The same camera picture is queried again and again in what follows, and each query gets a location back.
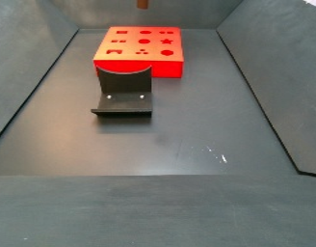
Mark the brown oval peg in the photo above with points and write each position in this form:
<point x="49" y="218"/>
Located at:
<point x="143" y="4"/>

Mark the dark grey curved holder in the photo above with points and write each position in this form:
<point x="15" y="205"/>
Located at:
<point x="125" y="92"/>

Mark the red shape-sorting block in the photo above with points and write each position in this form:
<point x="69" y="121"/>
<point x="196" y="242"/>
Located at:
<point x="132" y="48"/>

